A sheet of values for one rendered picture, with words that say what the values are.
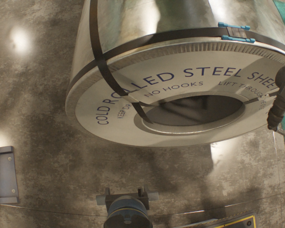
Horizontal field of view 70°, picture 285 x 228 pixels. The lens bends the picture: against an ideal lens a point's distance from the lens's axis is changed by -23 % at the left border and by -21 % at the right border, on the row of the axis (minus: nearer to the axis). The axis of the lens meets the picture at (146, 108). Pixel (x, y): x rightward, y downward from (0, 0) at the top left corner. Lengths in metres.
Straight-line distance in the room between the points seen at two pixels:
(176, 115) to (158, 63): 0.74
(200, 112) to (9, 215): 1.70
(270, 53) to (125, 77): 0.47
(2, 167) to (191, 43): 1.84
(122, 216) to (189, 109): 1.01
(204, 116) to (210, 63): 0.72
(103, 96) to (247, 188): 1.52
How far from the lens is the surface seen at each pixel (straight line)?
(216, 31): 0.67
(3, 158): 2.15
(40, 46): 2.49
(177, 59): 0.71
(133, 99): 0.80
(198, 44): 0.65
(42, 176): 1.97
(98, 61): 0.73
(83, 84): 0.82
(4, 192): 2.11
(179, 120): 1.42
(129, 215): 0.56
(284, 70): 0.73
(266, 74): 0.89
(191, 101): 1.48
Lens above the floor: 1.83
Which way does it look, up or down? 67 degrees down
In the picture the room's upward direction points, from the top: 11 degrees clockwise
